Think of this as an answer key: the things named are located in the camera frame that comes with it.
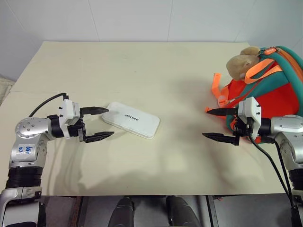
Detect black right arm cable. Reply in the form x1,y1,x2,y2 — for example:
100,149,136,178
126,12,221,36
248,134,298,227

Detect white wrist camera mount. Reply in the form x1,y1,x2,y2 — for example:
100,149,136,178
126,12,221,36
58,99,80,125
237,97,263,139

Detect white rectangular case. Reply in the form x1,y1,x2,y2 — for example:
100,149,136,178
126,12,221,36
101,101,161,140

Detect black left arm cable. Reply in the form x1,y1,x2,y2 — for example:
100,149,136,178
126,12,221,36
28,93,70,118

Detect dark rounded shape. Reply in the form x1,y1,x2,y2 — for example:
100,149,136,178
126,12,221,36
165,195,201,227
108,196,136,227

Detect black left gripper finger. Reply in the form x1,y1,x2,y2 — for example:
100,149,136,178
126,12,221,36
84,131,115,144
80,106,110,116

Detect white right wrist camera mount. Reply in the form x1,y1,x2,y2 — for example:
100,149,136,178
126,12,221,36
237,97,263,139

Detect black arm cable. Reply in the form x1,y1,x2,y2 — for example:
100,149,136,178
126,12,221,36
248,134,298,227
28,93,70,118

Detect beige plush toy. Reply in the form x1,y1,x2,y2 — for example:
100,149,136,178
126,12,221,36
226,46,260,81

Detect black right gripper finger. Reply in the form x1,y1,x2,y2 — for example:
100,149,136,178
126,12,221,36
206,107,237,116
202,132,241,147

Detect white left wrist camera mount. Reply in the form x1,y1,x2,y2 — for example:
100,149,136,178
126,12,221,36
58,99,80,125

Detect orange and teal backpack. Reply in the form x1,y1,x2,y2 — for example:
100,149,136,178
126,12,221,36
205,45,303,145

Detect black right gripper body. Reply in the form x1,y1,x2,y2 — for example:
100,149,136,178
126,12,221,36
232,107,254,142

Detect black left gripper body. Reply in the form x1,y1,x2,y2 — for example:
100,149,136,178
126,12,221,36
67,107,87,143

